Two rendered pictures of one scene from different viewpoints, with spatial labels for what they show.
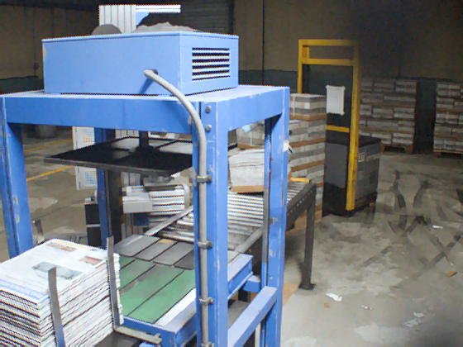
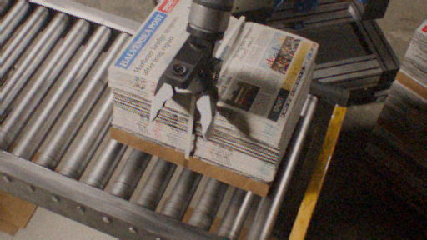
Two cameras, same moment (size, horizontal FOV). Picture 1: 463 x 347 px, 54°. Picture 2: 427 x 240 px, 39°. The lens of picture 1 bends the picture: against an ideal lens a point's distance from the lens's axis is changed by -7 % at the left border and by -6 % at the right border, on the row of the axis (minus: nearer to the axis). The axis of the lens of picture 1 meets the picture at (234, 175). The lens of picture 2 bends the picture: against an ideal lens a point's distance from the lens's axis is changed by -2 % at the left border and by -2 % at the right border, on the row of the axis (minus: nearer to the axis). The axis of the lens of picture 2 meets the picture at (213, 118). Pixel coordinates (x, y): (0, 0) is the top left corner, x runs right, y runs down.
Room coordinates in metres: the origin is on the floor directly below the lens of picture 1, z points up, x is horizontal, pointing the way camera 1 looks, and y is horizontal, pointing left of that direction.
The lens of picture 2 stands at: (3.04, -1.00, 2.01)
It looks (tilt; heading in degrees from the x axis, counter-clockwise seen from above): 55 degrees down; 84
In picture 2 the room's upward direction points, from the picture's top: 5 degrees clockwise
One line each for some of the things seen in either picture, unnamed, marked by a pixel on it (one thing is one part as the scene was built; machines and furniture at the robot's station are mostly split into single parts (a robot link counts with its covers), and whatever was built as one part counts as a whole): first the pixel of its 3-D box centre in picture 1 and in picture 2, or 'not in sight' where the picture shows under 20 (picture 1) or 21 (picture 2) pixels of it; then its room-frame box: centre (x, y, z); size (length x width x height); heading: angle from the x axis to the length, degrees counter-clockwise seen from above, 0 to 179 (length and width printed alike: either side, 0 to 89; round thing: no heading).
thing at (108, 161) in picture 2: (255, 199); (133, 116); (2.93, -0.14, 0.77); 0.47 x 0.05 x 0.05; 66
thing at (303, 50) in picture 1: (302, 120); not in sight; (5.29, -0.75, 0.97); 0.09 x 0.09 x 1.75; 45
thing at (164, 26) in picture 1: (164, 27); not in sight; (1.78, 0.26, 1.78); 0.32 x 0.28 x 0.05; 66
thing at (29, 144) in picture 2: (243, 208); (65, 92); (2.75, -0.06, 0.77); 0.47 x 0.05 x 0.05; 66
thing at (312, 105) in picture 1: (301, 159); not in sight; (4.75, -0.67, 0.65); 0.39 x 0.30 x 1.29; 45
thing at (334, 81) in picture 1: (329, 94); not in sight; (5.07, -1.00, 1.28); 0.57 x 0.01 x 0.65; 45
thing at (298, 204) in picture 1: (284, 219); (17, 178); (2.66, -0.29, 0.74); 1.34 x 0.05 x 0.12; 156
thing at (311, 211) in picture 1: (308, 244); not in sight; (3.24, -0.55, 0.34); 0.06 x 0.06 x 0.68; 66
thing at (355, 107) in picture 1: (353, 126); not in sight; (4.82, -1.22, 0.97); 0.09 x 0.09 x 1.75; 45
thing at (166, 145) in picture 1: (144, 153); not in sight; (1.82, 0.35, 1.30); 0.55 x 0.55 x 0.03; 66
